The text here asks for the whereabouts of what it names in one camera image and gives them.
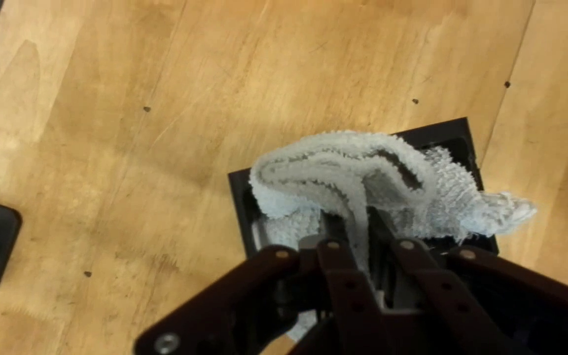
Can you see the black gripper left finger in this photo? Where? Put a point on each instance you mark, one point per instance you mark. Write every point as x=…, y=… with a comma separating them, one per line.
x=337, y=282

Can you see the white terry cloth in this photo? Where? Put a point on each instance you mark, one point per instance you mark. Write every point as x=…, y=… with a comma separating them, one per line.
x=337, y=164

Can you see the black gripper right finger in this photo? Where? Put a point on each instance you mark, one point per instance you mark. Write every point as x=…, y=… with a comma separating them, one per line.
x=469, y=296

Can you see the black perforated box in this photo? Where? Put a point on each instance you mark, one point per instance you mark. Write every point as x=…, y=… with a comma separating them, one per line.
x=240, y=189

